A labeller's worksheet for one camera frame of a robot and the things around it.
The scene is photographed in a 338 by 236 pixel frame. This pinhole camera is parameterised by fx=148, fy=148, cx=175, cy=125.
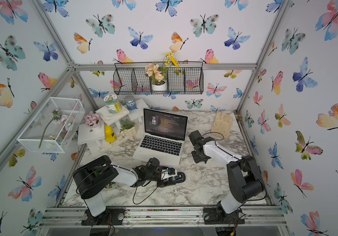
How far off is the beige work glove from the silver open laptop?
27cm

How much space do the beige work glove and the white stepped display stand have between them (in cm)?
52

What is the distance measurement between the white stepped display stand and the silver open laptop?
0.07m

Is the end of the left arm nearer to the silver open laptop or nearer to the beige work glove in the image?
the silver open laptop

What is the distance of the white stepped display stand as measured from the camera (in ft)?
2.83

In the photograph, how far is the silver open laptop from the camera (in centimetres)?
96

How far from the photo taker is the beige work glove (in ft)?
3.61
